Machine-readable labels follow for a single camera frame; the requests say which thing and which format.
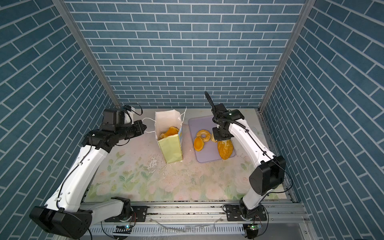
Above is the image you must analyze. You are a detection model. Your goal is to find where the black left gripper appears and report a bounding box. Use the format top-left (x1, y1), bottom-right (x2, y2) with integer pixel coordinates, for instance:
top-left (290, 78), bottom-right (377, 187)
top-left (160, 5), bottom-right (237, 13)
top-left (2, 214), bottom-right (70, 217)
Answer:
top-left (115, 119), bottom-right (148, 142)

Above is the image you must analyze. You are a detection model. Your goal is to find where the sesame seeded oval bread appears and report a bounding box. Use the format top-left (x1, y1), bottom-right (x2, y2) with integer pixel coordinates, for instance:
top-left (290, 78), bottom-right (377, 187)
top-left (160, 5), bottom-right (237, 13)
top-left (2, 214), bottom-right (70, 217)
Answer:
top-left (218, 140), bottom-right (234, 160)

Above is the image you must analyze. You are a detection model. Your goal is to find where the ring donut bread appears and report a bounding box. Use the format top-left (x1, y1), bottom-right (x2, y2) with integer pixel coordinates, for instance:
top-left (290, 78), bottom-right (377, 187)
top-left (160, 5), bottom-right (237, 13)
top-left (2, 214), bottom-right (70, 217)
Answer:
top-left (197, 129), bottom-right (211, 142)

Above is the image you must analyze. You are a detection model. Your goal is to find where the round orange bun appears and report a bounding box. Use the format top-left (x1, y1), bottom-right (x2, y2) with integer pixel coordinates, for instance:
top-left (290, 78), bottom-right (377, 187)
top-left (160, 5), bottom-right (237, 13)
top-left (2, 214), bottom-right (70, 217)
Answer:
top-left (194, 136), bottom-right (205, 152)

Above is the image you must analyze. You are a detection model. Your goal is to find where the large twisted golden bread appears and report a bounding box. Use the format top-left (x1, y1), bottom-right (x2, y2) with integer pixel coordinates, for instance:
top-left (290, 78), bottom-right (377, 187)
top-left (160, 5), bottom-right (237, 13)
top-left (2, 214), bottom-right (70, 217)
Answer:
top-left (163, 127), bottom-right (179, 138)

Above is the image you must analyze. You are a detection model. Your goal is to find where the white paper gift bag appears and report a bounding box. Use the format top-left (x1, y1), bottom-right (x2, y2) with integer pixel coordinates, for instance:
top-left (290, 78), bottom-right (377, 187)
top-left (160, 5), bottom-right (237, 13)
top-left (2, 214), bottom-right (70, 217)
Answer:
top-left (143, 109), bottom-right (187, 164)

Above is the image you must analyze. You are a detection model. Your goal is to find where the small pale bread roll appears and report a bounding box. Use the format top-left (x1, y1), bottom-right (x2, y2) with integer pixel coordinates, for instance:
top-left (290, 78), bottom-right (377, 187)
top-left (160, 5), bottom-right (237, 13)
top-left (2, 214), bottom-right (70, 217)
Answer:
top-left (211, 134), bottom-right (217, 143)

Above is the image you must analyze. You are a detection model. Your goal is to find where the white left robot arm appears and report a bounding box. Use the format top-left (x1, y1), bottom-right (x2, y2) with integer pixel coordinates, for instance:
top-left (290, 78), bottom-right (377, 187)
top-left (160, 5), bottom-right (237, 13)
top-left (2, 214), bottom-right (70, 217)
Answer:
top-left (29, 105), bottom-right (147, 240)

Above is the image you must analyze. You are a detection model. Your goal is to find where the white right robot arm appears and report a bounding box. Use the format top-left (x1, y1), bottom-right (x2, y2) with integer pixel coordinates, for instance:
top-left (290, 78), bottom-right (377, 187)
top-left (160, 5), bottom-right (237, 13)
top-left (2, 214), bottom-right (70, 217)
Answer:
top-left (212, 104), bottom-right (287, 220)

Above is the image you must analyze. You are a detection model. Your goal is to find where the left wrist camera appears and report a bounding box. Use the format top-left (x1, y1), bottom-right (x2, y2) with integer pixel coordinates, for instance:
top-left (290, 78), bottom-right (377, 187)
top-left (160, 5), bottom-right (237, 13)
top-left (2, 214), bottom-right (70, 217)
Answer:
top-left (122, 105), bottom-right (134, 124)

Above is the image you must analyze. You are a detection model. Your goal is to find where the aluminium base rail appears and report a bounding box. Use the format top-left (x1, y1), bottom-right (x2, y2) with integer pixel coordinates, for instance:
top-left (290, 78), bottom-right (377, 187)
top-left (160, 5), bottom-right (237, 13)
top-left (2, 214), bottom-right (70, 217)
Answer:
top-left (82, 200), bottom-right (317, 240)

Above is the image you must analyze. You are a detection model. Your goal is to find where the aluminium corner post left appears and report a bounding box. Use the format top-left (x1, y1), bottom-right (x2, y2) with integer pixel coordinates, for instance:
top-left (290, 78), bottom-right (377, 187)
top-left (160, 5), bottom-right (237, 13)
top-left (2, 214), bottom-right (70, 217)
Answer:
top-left (52, 0), bottom-right (121, 106)

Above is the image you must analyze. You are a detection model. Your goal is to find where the aluminium corner post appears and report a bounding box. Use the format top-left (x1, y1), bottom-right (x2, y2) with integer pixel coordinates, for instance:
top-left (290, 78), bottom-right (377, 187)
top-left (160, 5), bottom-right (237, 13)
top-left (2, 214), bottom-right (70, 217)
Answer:
top-left (52, 0), bottom-right (121, 106)
top-left (259, 0), bottom-right (316, 113)

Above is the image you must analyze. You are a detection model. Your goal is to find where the aluminium corner post right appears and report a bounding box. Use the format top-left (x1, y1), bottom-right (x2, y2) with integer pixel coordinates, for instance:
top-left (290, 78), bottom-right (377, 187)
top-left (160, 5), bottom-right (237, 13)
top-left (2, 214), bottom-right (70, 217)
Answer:
top-left (259, 0), bottom-right (316, 113)

